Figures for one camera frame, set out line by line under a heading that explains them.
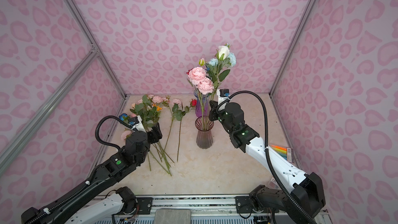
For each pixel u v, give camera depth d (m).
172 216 0.68
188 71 0.68
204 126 0.84
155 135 0.66
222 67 0.69
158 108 1.08
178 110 1.09
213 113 0.64
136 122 0.62
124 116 1.04
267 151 0.47
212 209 0.72
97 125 0.48
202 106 0.97
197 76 0.65
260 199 0.60
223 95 0.61
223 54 0.61
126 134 0.93
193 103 1.10
